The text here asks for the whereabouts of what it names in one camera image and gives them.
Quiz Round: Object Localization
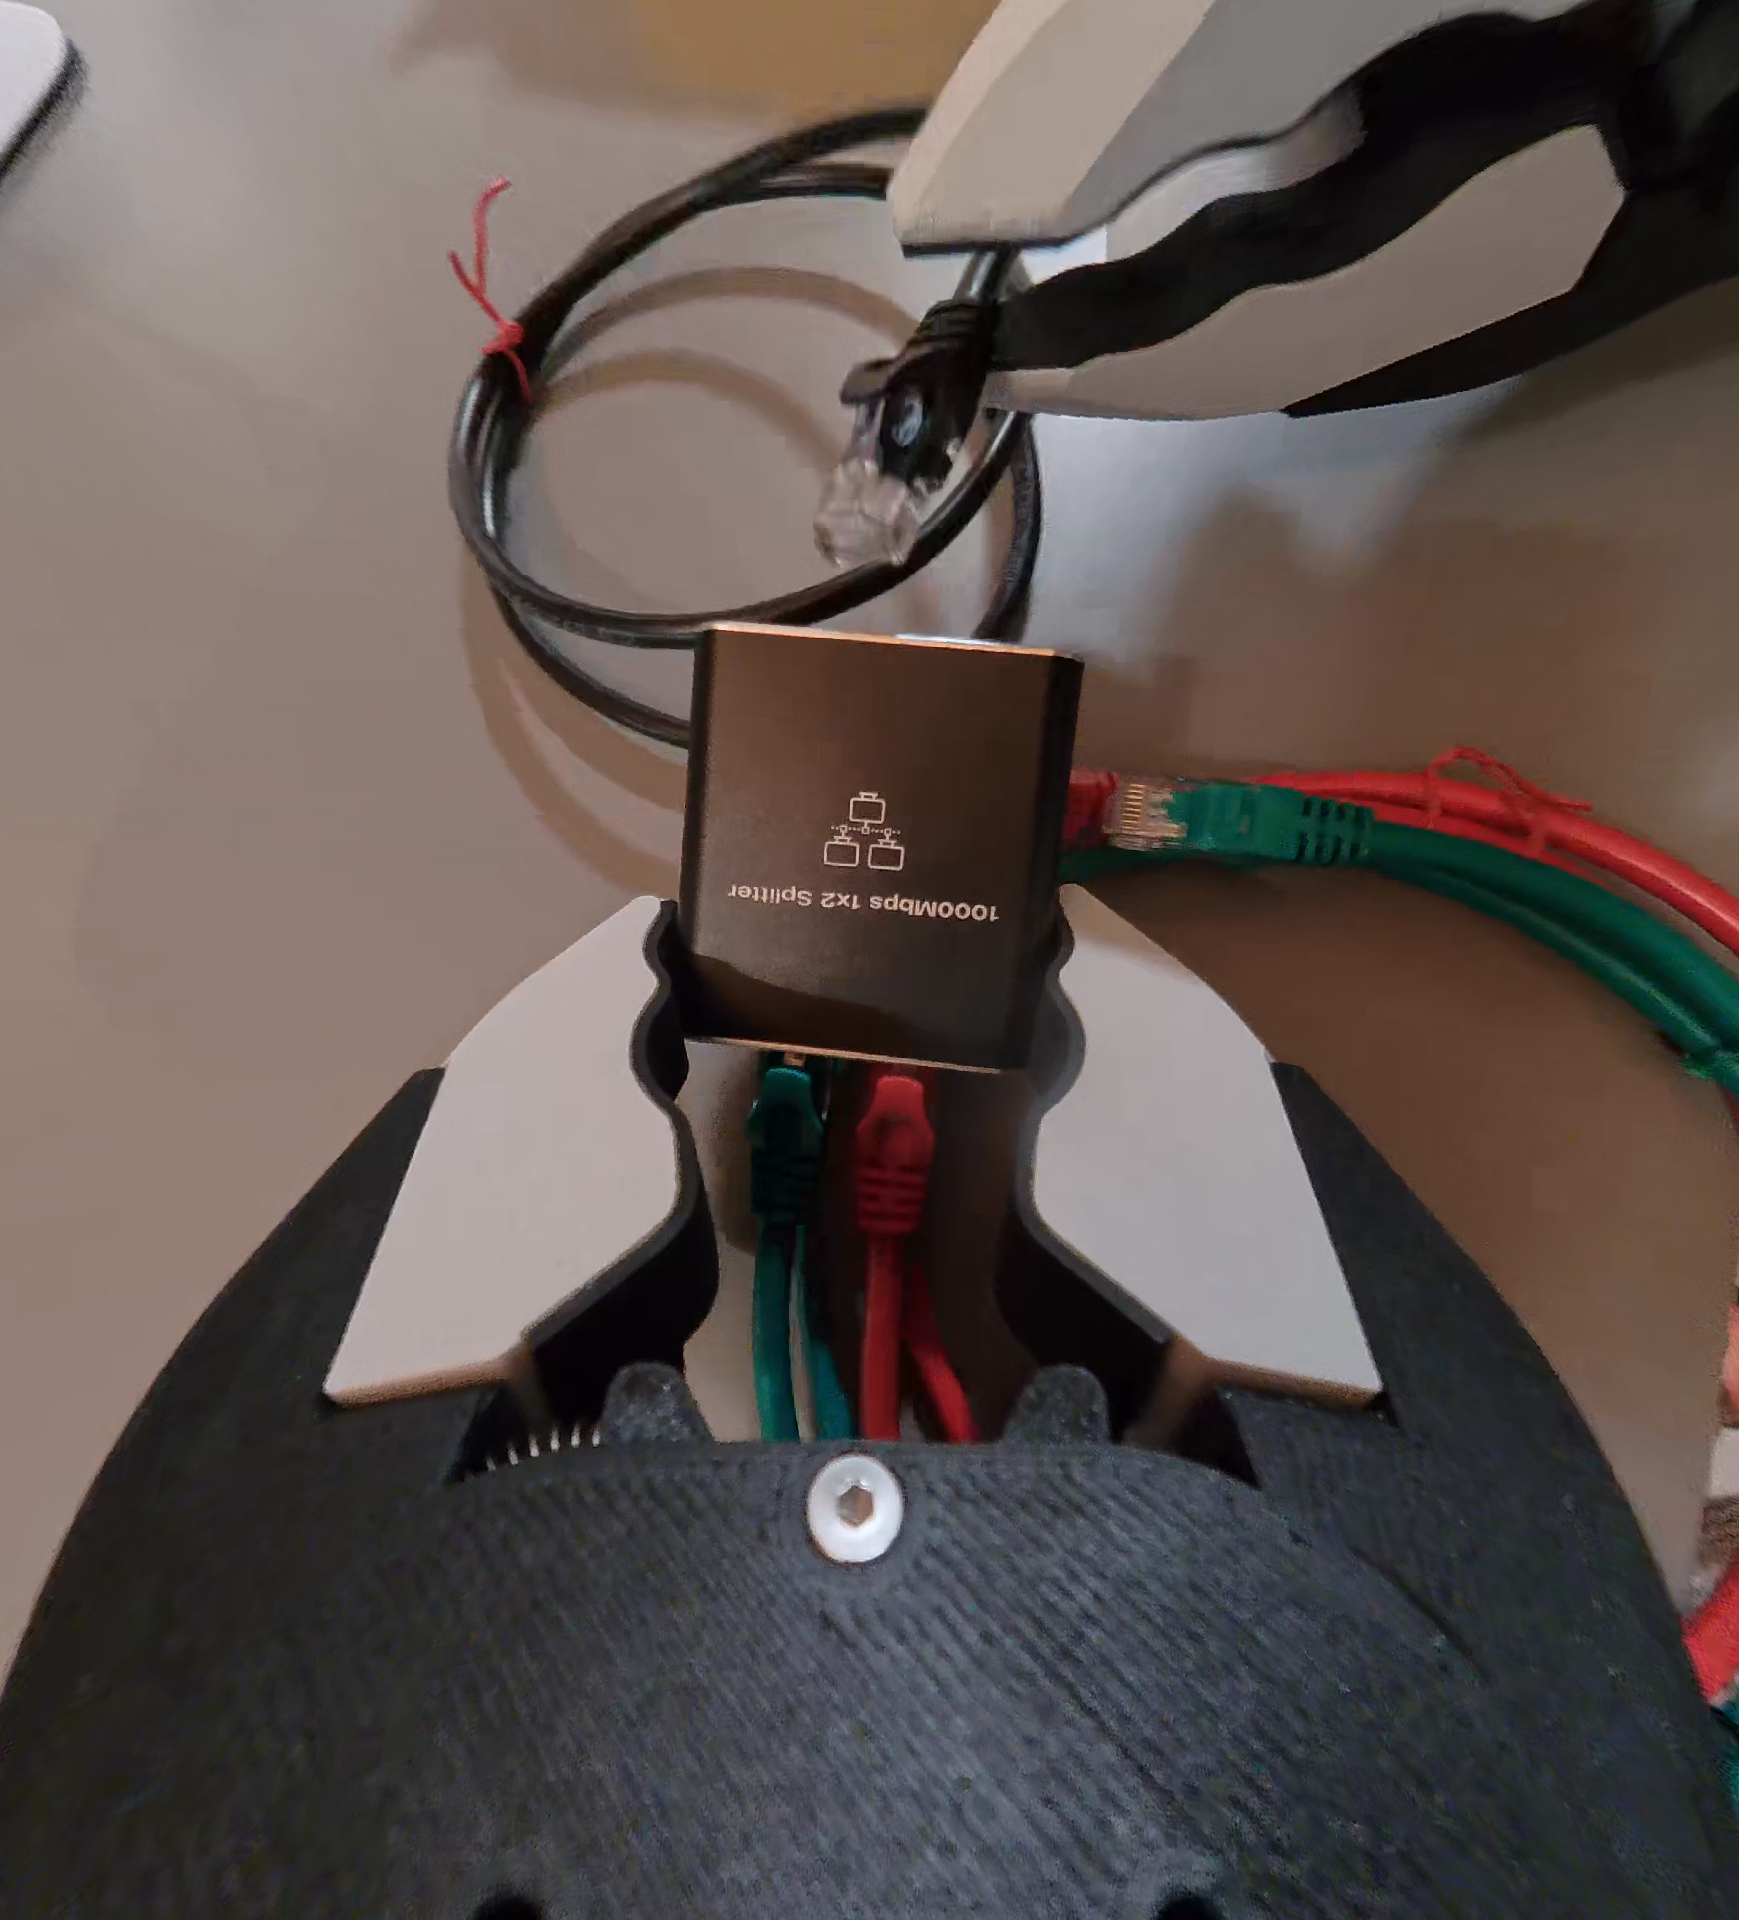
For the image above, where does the black ethernet splitter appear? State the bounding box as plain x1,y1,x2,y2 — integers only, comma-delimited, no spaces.
677,626,1082,1074

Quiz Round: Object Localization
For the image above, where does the red ethernet cable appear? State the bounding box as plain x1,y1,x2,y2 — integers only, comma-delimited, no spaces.
853,747,1739,1704

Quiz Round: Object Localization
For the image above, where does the grey desk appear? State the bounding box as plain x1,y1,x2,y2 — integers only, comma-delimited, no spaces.
0,0,1739,1920

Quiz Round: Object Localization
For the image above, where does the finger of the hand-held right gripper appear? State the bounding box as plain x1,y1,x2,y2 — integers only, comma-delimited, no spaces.
981,120,1632,426
887,0,1424,265

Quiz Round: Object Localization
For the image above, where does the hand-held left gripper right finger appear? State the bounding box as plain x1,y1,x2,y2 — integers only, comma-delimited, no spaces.
1003,883,1386,1411

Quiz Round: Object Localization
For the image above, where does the red twist tie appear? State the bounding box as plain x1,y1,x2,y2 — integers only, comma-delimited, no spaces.
449,176,533,405
1422,747,1590,843

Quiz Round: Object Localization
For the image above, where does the green ethernet cable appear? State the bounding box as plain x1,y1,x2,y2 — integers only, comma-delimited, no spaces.
745,773,1739,1871

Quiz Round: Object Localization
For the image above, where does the black ethernet cable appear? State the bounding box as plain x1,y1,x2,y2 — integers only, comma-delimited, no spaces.
449,104,1045,752

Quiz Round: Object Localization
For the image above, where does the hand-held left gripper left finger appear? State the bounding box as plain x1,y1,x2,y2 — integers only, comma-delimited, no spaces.
317,894,723,1411

